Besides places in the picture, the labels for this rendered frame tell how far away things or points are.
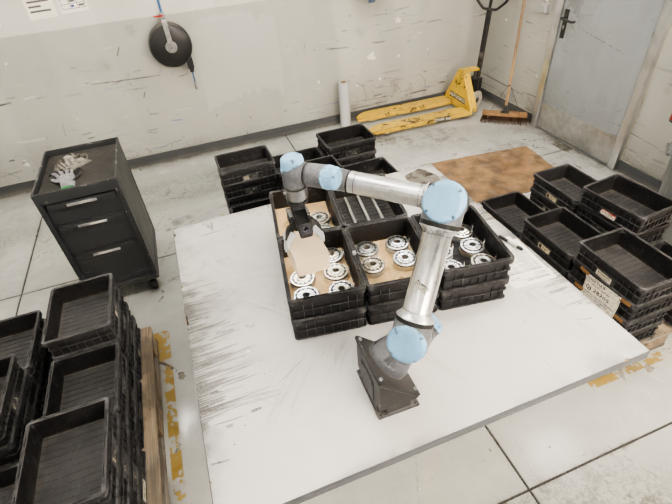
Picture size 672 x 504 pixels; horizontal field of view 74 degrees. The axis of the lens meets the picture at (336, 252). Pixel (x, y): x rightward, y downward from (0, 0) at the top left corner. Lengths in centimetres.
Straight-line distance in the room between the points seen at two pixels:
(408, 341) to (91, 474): 129
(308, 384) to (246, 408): 23
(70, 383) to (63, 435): 38
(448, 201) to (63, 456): 170
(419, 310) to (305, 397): 58
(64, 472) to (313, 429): 97
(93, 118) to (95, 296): 253
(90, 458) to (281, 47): 391
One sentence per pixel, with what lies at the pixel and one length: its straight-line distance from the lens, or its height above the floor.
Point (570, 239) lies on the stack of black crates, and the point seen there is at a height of 38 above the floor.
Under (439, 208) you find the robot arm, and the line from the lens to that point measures 124.
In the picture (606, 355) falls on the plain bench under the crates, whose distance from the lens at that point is 195.
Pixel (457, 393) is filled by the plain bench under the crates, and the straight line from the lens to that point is 169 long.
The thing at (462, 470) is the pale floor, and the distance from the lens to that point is 234.
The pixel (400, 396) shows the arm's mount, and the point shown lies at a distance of 155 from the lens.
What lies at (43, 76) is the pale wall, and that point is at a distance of 484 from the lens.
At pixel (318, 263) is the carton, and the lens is 156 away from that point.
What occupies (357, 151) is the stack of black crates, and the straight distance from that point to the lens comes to 350.
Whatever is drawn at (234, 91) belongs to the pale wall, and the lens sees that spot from 487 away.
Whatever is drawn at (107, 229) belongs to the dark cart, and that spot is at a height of 57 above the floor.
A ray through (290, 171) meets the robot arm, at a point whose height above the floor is 142.
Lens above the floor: 210
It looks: 39 degrees down
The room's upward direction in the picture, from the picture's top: 5 degrees counter-clockwise
